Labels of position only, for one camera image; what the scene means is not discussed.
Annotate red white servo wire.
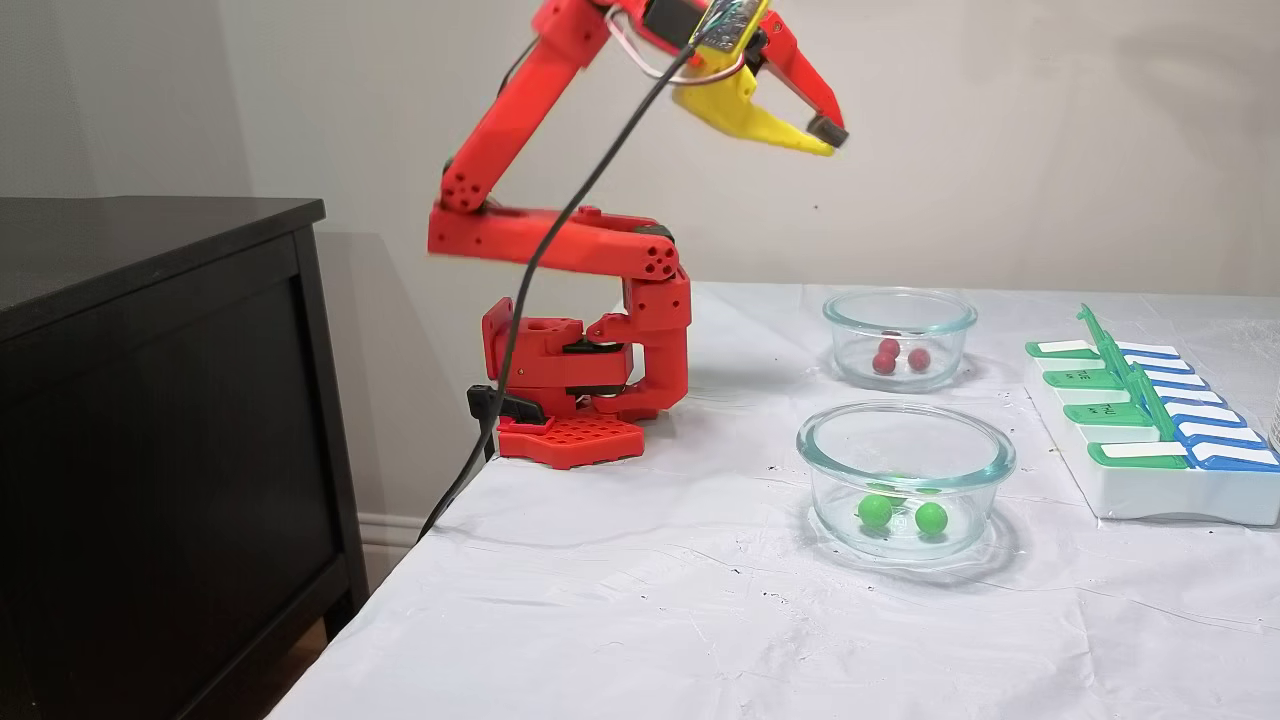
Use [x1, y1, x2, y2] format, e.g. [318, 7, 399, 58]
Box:
[603, 8, 749, 86]

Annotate camera board on yellow mount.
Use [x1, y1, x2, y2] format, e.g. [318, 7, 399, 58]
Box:
[690, 0, 771, 53]

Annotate small clear glass bowl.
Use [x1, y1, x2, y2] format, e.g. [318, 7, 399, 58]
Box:
[823, 287, 978, 393]

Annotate large clear glass bowl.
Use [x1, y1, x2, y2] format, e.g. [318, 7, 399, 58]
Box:
[797, 401, 1018, 561]

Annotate weekly pill organizer box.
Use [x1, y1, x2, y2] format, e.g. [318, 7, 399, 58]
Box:
[1024, 303, 1280, 527]

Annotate black camera cable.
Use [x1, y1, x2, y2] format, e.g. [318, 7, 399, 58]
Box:
[418, 40, 701, 543]

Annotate black wooden cabinet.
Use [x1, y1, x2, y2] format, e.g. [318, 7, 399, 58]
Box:
[0, 196, 369, 720]

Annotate black table clamp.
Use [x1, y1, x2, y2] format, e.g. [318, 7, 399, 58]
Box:
[467, 385, 546, 461]

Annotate white tablecloth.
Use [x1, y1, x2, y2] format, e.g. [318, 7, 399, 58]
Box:
[265, 283, 1280, 720]

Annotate white baseboard trim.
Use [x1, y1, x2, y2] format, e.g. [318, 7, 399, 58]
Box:
[358, 512, 441, 593]

